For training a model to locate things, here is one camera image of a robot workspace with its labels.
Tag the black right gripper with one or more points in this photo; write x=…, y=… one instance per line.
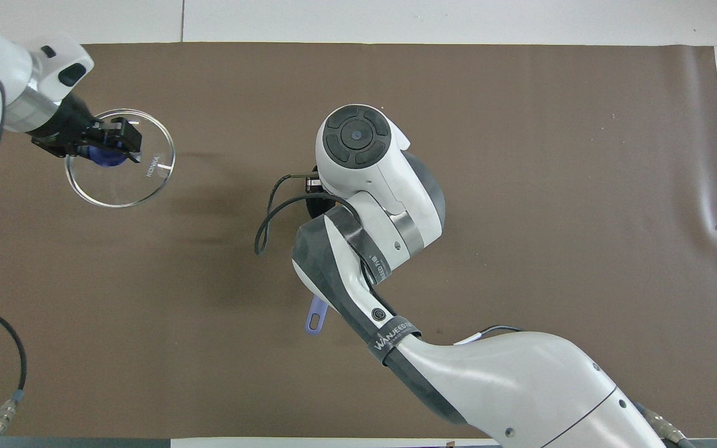
x=315, y=185

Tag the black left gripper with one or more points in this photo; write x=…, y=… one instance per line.
x=66, y=132

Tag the glass lid with purple knob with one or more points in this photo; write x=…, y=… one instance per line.
x=125, y=180

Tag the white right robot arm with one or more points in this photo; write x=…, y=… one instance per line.
x=396, y=249

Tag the brown table mat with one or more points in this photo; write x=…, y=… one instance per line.
x=582, y=186

